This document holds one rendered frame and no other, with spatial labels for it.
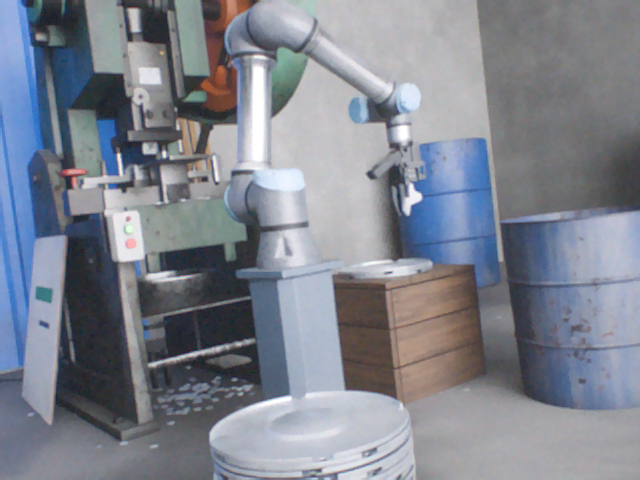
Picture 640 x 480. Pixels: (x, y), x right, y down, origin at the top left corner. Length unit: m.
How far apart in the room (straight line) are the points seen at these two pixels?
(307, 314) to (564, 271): 0.65
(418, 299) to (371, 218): 2.48
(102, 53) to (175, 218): 0.55
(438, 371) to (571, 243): 0.56
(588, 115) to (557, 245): 3.20
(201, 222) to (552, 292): 1.05
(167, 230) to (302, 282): 0.67
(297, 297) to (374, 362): 0.52
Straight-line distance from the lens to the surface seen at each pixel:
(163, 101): 2.25
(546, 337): 1.79
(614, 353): 1.77
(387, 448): 0.91
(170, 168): 2.12
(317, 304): 1.50
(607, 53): 4.84
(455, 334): 2.02
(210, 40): 2.66
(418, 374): 1.92
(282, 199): 1.49
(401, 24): 4.83
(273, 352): 1.52
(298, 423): 0.99
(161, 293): 2.14
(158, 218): 2.02
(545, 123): 5.05
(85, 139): 2.41
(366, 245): 4.31
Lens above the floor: 0.57
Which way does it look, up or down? 3 degrees down
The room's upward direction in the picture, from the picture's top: 7 degrees counter-clockwise
